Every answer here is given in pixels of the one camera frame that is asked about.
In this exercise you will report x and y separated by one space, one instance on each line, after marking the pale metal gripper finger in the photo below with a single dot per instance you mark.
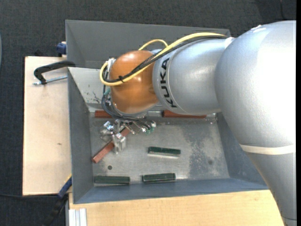
119 143
106 131

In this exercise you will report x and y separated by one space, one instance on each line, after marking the red-brown flat block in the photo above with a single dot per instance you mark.
101 114
185 115
101 154

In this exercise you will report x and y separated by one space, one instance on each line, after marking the dark green flat block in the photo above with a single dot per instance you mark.
164 150
158 177
111 180

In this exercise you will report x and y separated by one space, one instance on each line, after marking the grey metal bin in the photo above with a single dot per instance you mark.
164 163

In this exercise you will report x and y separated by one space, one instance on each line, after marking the pale wood flat board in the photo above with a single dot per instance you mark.
47 126

